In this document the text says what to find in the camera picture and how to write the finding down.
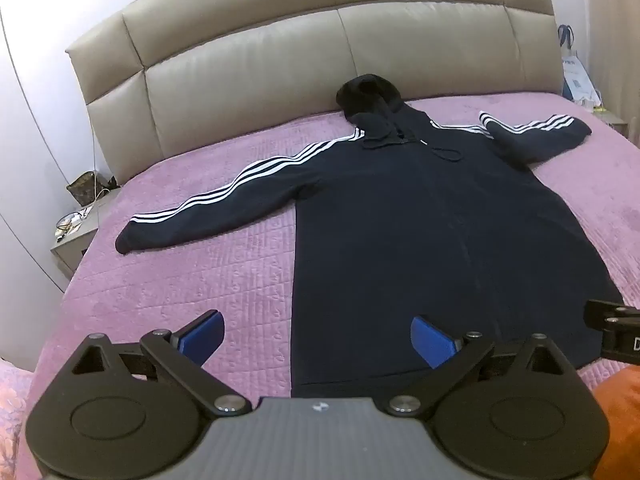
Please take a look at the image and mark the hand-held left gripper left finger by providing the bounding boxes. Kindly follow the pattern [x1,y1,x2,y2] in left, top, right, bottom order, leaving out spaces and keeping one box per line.
[71,309,252,416]

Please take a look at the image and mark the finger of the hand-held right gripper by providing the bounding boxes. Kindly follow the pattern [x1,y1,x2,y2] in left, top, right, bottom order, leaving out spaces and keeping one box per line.
[583,299,640,333]

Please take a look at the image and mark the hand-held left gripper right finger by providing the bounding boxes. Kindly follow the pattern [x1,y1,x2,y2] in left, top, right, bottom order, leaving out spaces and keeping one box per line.
[384,314,568,417]

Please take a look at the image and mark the dark navy striped hoodie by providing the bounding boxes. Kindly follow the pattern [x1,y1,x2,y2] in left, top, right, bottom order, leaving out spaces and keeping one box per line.
[115,73,624,399]

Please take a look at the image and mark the pink quilted bedspread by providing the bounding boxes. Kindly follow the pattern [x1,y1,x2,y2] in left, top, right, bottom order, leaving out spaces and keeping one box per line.
[15,92,640,480]

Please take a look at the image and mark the orange cloth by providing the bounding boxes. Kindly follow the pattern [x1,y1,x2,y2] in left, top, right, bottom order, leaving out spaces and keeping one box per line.
[590,364,640,480]

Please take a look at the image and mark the grey nightstand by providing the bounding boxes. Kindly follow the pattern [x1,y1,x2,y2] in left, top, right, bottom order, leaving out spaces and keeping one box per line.
[50,187,124,282]

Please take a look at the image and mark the brown patterned bag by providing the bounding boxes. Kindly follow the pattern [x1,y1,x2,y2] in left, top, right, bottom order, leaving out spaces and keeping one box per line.
[66,171,119,207]

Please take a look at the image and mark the light wooden nightstand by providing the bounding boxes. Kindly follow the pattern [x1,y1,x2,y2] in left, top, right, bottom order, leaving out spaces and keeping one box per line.
[582,105,629,137]

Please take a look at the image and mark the pink floral cloth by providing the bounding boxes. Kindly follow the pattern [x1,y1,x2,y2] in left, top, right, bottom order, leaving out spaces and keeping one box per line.
[0,359,42,480]

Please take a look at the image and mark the small white items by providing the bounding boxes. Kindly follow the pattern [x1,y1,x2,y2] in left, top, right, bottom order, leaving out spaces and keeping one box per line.
[580,89,609,112]

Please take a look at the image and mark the beige leather headboard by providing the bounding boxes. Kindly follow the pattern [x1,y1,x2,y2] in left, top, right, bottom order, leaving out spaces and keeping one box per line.
[65,0,562,187]

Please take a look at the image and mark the coiled cable bundle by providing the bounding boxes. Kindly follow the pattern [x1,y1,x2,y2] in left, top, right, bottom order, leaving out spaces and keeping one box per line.
[54,211,87,240]

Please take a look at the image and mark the thin white cable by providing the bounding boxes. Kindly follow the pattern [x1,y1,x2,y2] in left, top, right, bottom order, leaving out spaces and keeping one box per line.
[75,120,109,222]

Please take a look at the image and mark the white tote bag blue handles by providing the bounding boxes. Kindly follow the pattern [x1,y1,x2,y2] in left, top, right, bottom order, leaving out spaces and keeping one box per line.
[557,23,601,104]

